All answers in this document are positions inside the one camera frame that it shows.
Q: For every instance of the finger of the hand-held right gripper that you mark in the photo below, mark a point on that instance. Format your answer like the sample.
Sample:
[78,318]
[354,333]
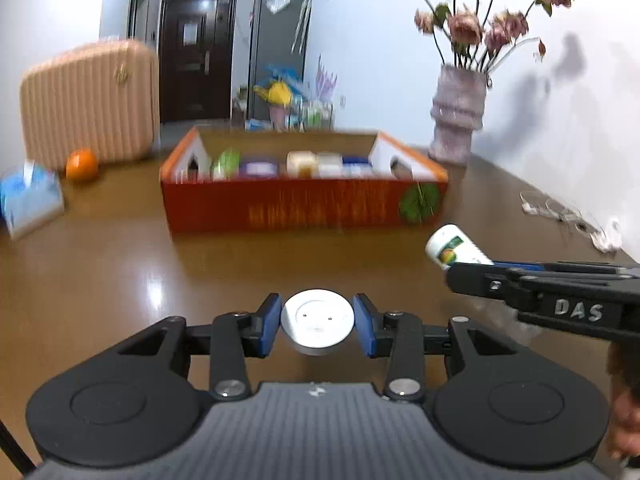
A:
[475,280]
[525,265]

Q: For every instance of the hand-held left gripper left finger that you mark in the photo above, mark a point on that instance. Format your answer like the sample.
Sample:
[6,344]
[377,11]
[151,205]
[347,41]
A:
[269,327]

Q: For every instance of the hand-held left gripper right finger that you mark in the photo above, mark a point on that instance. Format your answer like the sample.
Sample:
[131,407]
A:
[364,327]

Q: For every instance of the white bottle with green label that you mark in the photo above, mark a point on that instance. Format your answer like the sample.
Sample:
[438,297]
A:
[457,247]

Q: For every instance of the white round jar lid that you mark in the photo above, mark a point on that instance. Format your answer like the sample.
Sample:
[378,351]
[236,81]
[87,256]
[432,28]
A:
[317,320]

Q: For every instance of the orange cardboard box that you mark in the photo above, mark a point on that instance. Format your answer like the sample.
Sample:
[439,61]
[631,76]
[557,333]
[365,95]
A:
[300,205]

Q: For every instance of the person's right hand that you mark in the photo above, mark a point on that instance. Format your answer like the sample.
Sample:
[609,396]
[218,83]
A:
[625,410]

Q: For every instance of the purple labelled container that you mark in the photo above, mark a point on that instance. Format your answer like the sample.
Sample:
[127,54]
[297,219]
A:
[259,168]

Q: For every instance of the small white box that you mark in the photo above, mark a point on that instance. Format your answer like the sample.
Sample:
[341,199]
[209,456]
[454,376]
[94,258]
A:
[331,166]

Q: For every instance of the pink textured vase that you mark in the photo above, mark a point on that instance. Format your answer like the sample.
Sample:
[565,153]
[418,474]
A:
[457,115]

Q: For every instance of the beige jar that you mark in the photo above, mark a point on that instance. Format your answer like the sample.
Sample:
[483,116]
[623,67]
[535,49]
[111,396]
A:
[302,164]

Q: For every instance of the green plastic bottle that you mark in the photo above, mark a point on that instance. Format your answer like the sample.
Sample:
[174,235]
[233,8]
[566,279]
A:
[226,164]

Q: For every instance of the cluttered storage rack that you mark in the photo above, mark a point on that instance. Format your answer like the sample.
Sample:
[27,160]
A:
[310,110]

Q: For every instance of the yellow watering can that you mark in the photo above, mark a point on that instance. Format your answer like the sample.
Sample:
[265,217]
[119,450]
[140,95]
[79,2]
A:
[275,93]

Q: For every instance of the dried pink flowers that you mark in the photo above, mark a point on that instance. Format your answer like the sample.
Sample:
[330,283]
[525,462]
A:
[467,25]

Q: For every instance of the orange fruit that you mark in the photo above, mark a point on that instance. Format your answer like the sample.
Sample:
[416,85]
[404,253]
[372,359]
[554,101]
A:
[82,165]

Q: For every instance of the blue tissue pack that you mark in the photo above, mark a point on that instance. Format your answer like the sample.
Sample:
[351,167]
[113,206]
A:
[30,200]

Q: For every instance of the dark brown entrance door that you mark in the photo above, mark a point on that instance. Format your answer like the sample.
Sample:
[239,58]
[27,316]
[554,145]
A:
[197,60]

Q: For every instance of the pink ribbed suitcase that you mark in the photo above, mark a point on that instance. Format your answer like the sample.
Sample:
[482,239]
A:
[90,105]

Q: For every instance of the grey refrigerator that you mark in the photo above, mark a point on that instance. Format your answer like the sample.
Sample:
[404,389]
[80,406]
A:
[277,35]

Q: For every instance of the grey side door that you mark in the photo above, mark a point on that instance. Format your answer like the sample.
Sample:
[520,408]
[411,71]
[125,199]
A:
[138,12]

